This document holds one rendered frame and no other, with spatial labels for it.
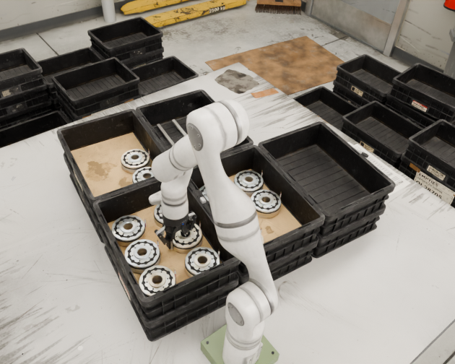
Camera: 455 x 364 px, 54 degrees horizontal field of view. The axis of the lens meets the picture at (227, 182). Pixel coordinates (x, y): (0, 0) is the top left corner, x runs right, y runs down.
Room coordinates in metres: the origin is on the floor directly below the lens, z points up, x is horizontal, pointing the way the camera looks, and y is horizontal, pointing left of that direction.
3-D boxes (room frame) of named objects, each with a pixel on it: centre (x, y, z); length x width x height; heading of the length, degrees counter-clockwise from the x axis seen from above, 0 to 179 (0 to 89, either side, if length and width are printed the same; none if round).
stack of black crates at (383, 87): (2.56, -0.90, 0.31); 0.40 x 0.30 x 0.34; 40
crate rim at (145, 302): (0.82, 0.18, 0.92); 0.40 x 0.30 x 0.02; 33
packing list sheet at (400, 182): (1.37, -0.56, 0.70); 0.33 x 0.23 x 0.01; 40
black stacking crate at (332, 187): (1.14, -0.33, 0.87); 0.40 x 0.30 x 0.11; 33
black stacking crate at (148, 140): (1.15, 0.39, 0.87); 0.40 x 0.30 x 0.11; 33
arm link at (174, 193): (0.84, 0.14, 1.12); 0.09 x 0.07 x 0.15; 129
